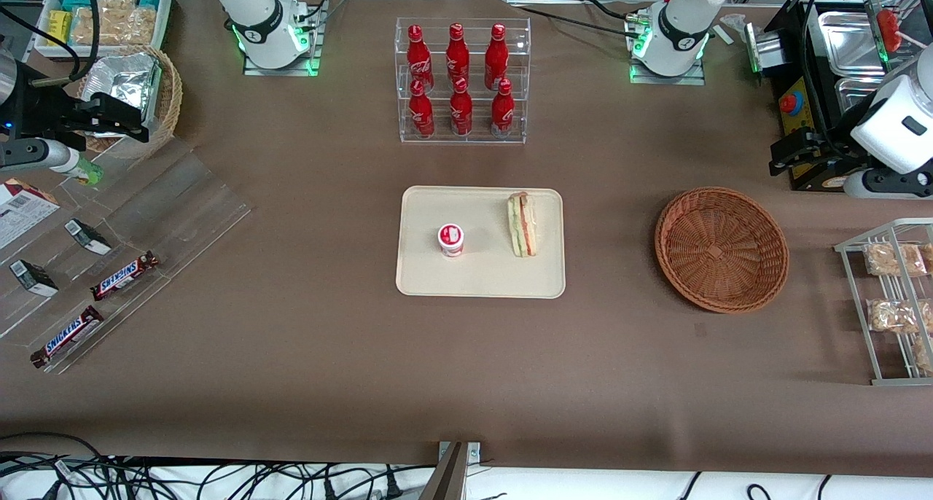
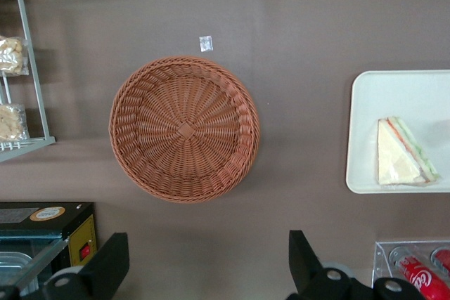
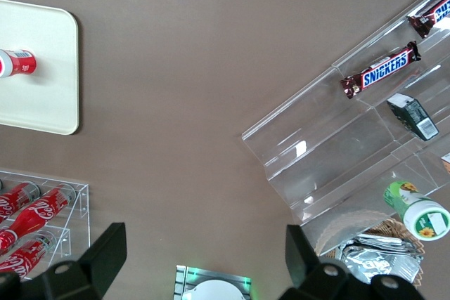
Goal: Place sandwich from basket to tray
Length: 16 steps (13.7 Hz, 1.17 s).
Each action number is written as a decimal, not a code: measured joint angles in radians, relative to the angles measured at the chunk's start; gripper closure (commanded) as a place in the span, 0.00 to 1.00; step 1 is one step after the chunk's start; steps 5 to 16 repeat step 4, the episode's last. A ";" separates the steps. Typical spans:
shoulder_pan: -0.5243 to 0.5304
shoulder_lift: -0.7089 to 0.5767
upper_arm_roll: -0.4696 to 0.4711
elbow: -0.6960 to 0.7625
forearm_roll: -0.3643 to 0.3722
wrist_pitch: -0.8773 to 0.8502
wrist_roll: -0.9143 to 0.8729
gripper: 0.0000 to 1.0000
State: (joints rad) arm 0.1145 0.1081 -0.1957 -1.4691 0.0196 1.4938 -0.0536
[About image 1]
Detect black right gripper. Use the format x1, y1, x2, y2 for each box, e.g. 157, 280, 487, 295
16, 83, 152, 144

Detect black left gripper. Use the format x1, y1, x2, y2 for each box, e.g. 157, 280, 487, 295
768, 125, 875, 178

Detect triangle sandwich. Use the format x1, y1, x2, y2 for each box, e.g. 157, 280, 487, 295
507, 191, 539, 258

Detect light wicker basket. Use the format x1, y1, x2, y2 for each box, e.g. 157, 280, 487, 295
77, 44, 183, 160

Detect brown wicker basket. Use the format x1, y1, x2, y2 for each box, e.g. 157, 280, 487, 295
654, 187, 790, 314

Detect beige plastic tray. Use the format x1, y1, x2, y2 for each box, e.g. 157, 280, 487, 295
395, 186, 566, 299

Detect black countertop food warmer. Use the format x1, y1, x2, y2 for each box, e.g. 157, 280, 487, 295
762, 0, 933, 192

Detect silver foil bag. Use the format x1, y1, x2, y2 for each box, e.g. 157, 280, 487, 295
90, 52, 163, 138

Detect clear bag of crackers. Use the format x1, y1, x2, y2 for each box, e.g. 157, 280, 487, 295
73, 6, 119, 46
117, 6, 158, 46

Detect silver metal box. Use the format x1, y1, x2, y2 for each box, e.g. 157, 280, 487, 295
743, 23, 786, 75

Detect clear acrylic stepped display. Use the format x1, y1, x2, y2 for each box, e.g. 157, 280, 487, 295
0, 139, 253, 375

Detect yellow snack box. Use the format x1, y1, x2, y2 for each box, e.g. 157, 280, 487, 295
47, 10, 73, 47

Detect white plastic snack bin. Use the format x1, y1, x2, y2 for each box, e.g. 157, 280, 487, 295
34, 0, 173, 60

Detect steel food pan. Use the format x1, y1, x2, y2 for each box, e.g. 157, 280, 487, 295
819, 10, 889, 76

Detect small black white box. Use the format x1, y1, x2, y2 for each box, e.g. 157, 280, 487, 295
9, 259, 60, 298
64, 219, 113, 257

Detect white box with barcode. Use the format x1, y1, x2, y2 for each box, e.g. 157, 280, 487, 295
0, 178, 62, 251

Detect red sausage on skewer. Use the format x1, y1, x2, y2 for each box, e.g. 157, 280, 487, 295
877, 7, 928, 53

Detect brown snickers bar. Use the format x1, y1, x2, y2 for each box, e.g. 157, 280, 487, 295
30, 305, 105, 370
90, 251, 160, 301

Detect red cola bottle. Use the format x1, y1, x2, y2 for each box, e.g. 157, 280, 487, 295
490, 79, 516, 138
445, 23, 472, 85
448, 77, 474, 137
484, 23, 510, 90
408, 79, 437, 138
406, 24, 435, 93

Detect clear acrylic bottle rack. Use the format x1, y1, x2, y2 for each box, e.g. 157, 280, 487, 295
395, 17, 531, 145

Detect small red white yogurt cup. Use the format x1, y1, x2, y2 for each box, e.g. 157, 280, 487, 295
437, 224, 466, 259

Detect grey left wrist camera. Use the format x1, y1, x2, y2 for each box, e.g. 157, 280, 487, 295
843, 166, 933, 200

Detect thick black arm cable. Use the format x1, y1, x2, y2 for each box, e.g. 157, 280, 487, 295
0, 0, 101, 82

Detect grey metal wire rack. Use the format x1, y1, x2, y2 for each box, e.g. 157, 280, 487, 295
835, 218, 933, 387

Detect black cable on table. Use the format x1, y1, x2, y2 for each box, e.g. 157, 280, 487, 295
509, 0, 651, 36

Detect tangled black floor cables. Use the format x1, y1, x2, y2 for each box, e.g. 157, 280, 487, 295
0, 432, 438, 500

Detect metal bracket with dark post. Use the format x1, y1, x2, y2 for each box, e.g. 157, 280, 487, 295
419, 441, 483, 500

